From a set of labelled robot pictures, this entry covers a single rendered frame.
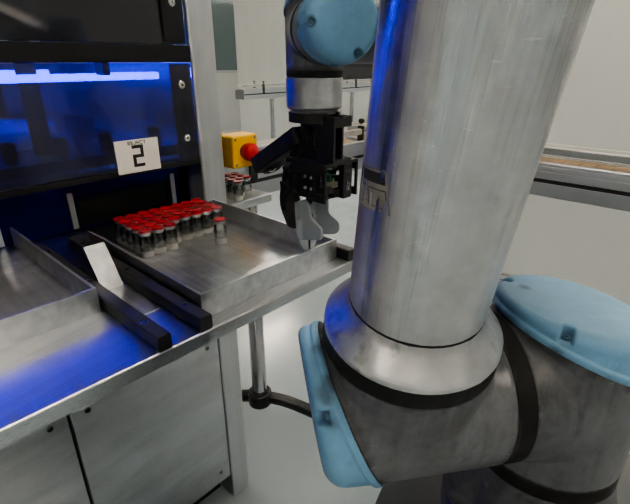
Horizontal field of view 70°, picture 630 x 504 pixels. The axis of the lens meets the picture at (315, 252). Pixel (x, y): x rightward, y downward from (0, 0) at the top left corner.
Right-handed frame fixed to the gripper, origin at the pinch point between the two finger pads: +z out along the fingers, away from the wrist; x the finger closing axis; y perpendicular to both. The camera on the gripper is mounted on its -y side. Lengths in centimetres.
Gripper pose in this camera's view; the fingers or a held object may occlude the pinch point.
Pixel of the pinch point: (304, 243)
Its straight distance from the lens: 70.6
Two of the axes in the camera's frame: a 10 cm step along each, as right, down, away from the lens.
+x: 6.8, -2.8, 6.8
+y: 7.4, 2.6, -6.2
